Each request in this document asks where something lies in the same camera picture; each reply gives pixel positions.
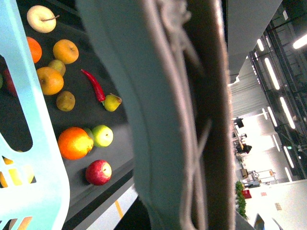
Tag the yellow lemon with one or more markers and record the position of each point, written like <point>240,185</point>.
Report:
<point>16,175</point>

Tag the light blue shopping basket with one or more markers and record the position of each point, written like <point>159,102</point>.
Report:
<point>26,131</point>

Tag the yellow-green pear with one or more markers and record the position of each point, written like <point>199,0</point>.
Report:
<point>111,102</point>

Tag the green apple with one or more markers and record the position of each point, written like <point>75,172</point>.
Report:
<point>103,136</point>

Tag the red chili pepper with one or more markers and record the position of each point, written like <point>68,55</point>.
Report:
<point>96,86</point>

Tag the dark green avocado right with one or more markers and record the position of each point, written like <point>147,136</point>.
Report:
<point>89,132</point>

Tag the red apple bottom edge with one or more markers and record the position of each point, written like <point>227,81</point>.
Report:
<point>98,172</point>

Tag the large orange with navel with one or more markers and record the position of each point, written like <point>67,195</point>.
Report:
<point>74,143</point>

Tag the olive kiwi lower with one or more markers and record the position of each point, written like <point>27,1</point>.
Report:
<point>65,101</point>

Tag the olive kiwi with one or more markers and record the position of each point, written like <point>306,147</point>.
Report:
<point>58,66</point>
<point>65,101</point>

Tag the yellow-orange apple front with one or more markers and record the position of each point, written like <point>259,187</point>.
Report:
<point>51,81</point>

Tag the yellow-orange apple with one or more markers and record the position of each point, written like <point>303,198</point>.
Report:
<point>51,81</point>
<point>65,51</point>

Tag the olive kiwi upper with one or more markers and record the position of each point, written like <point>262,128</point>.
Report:
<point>58,66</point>

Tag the yellow-orange apple back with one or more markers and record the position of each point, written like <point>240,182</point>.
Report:
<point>65,51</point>

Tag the small mandarin orange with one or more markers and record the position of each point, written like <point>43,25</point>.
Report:
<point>35,49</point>

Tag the white pear with stem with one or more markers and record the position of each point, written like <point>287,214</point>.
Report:
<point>41,19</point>

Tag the grey robot arm with cables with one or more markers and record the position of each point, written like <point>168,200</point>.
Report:
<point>168,61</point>

